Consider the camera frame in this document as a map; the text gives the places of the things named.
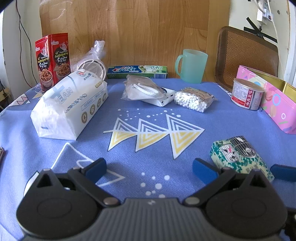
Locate green floral tissue pack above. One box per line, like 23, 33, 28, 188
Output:
210, 136, 274, 182

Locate cotton swab bag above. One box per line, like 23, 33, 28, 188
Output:
174, 87, 217, 113

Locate small white box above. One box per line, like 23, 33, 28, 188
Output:
142, 88, 176, 107

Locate bagged white badge reel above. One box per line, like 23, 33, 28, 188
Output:
121, 74, 166, 101

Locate pink macaron biscuit tin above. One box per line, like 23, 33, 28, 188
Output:
236, 65, 296, 135

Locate smartphone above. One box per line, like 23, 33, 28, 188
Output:
0, 147, 6, 163

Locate white red paper cup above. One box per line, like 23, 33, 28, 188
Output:
231, 78, 265, 110

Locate white tissue pack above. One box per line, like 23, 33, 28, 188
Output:
31, 69, 108, 140

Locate blue patterned tablecloth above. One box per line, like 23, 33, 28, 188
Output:
1, 80, 295, 240

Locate brown woven tray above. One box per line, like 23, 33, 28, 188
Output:
215, 26, 279, 91

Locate teal plastic mug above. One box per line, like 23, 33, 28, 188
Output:
175, 49, 208, 84

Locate bagged plastic lids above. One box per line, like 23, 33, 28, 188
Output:
71, 40, 107, 80

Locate red snack box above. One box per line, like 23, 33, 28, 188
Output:
35, 33, 71, 92

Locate white power strip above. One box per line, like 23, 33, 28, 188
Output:
254, 0, 273, 25

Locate toothpaste box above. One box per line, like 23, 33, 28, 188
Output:
106, 65, 168, 79

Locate wood pattern board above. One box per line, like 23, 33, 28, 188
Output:
40, 0, 230, 81

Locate white power cable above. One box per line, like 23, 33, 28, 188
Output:
254, 0, 286, 78

